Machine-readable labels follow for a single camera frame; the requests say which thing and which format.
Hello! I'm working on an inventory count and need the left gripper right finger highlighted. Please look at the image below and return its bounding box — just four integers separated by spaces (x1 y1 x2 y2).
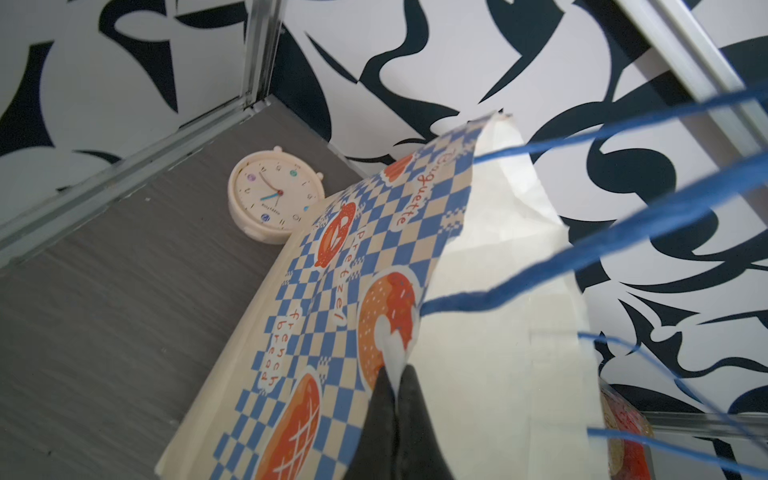
395 365 454 480

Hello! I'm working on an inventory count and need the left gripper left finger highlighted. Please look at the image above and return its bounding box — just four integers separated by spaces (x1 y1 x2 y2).
344 367 398 480

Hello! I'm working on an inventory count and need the blue checkered paper bag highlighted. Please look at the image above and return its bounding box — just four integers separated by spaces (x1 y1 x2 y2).
154 83 768 480

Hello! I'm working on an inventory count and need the gold red fruit snack bag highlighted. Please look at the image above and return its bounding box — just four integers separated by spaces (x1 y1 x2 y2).
600 381 654 480

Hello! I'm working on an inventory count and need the pink round alarm clock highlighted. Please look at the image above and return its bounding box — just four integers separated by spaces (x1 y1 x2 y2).
227 146 325 245

